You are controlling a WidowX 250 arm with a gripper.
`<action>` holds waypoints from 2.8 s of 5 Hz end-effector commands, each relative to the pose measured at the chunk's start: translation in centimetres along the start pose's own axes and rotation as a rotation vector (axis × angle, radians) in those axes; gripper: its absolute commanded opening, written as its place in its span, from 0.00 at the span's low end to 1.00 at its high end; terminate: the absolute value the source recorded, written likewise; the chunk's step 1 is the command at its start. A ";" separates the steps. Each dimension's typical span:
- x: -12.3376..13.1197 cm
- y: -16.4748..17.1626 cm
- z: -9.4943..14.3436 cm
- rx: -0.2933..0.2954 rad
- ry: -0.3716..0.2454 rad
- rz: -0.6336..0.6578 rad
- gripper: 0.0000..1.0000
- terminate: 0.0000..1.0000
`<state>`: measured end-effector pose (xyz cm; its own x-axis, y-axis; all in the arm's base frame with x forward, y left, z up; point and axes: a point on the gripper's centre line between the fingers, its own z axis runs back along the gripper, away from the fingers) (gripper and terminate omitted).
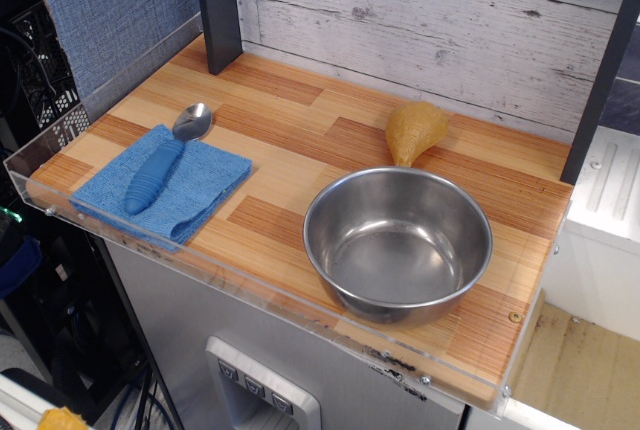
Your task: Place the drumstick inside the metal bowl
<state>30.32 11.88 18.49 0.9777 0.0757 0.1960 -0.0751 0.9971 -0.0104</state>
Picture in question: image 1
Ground metal bowl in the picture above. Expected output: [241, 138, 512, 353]
[303, 166, 493, 325]

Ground blue fabric panel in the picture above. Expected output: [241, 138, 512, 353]
[44, 0, 200, 100]

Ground black plastic crate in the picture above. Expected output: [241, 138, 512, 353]
[1, 2, 80, 129]

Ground blue folded cloth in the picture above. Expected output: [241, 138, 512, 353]
[72, 125, 252, 252]

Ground clear acrylic table guard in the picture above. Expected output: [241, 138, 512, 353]
[6, 37, 569, 415]

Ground yellow object bottom left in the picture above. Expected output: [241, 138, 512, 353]
[36, 407, 89, 430]

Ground dark grey left post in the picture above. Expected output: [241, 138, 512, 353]
[199, 0, 243, 75]

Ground dark grey post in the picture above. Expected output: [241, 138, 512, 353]
[560, 0, 639, 185]
[199, 0, 243, 75]

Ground spoon with blue handle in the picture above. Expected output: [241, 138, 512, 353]
[124, 103, 213, 215]

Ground dark grey right post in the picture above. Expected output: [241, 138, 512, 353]
[560, 0, 639, 185]

